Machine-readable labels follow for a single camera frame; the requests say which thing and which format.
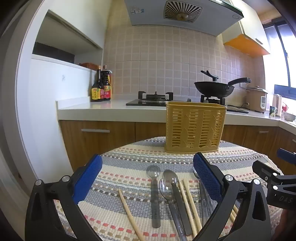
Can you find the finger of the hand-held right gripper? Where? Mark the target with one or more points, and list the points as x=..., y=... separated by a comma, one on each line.
x=286, y=154
x=263, y=169

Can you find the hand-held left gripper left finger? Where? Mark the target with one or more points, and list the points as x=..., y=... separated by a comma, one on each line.
x=89, y=178

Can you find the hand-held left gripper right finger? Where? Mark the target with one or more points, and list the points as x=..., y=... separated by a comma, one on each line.
x=207, y=178

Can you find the yellow plastic utensil basket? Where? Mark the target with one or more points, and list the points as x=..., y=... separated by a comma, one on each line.
x=185, y=129

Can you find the wooden base cabinet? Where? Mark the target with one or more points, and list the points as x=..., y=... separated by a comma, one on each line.
x=104, y=150

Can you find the grey bowl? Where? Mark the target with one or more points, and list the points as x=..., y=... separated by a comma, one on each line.
x=289, y=116

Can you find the striped woven table mat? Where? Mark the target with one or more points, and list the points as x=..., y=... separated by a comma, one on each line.
x=129, y=166

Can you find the beige kettle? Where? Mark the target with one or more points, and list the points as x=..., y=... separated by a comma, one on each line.
x=277, y=104

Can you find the beige rice cooker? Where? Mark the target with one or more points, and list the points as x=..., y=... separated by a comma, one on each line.
x=255, y=99

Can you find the white kitchen countertop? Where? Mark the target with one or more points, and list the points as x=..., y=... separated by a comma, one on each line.
x=92, y=111

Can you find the slim dark sauce bottle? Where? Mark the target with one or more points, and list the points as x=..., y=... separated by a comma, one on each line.
x=96, y=90

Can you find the black wok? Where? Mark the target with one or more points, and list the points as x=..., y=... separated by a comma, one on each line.
x=212, y=89

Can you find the black gas stove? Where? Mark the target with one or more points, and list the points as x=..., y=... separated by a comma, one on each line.
x=143, y=102

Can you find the large dark sauce bottle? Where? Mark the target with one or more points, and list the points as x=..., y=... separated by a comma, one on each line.
x=106, y=85

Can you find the black spatula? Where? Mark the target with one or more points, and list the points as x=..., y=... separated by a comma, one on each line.
x=209, y=74

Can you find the window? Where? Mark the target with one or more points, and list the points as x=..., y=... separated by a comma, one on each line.
x=277, y=46

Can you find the white range hood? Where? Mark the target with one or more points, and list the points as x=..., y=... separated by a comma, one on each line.
x=150, y=14

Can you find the white wall socket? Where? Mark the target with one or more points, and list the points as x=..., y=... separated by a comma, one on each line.
x=242, y=85

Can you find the orange wall cabinet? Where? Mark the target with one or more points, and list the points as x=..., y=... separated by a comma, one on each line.
x=247, y=45

